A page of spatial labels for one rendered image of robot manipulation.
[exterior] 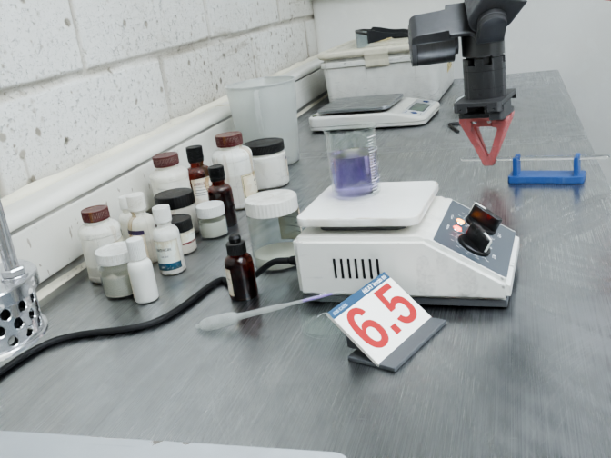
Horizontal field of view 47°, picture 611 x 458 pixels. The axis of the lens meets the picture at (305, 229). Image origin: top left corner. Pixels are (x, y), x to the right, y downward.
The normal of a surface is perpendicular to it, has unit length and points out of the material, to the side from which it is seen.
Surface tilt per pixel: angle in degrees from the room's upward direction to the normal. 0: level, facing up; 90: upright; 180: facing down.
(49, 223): 90
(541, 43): 90
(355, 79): 93
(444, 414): 0
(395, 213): 0
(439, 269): 90
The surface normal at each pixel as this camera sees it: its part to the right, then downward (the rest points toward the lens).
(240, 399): -0.13, -0.94
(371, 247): -0.33, 0.34
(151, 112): 0.95, -0.04
